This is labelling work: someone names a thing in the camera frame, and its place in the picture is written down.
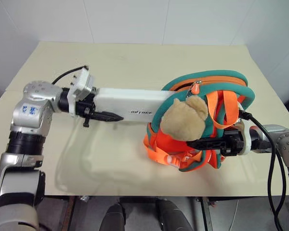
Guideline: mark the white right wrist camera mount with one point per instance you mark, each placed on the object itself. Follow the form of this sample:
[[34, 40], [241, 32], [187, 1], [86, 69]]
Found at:
[[247, 144]]

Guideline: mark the white rectangular box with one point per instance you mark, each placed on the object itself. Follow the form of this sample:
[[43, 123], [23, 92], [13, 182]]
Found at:
[[135, 101]]

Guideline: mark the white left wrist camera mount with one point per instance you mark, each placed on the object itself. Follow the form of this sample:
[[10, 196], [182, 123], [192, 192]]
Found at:
[[78, 89]]

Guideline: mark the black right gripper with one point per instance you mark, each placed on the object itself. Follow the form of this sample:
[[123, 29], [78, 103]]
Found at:
[[233, 143]]

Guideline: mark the small silver bracket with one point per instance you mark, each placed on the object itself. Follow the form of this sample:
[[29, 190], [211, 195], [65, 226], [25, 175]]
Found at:
[[84, 198]]

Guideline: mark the orange and teal backpack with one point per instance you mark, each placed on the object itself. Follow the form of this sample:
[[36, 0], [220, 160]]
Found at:
[[165, 143]]

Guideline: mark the dark rounded shape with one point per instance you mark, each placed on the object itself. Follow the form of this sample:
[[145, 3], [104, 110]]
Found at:
[[173, 216], [114, 217]]

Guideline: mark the metal table leg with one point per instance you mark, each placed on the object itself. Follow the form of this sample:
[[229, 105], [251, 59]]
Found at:
[[71, 214], [204, 214]]

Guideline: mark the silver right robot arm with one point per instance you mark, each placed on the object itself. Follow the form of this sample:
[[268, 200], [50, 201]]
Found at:
[[279, 139]]

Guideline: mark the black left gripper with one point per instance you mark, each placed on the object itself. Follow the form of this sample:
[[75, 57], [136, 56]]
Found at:
[[85, 108]]

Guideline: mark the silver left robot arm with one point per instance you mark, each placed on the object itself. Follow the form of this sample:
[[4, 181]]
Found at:
[[36, 96]]

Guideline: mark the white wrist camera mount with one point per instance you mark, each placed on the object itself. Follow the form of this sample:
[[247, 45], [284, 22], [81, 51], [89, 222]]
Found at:
[[78, 89], [247, 144]]

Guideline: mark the tan plush toy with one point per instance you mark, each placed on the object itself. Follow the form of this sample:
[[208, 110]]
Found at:
[[183, 120]]

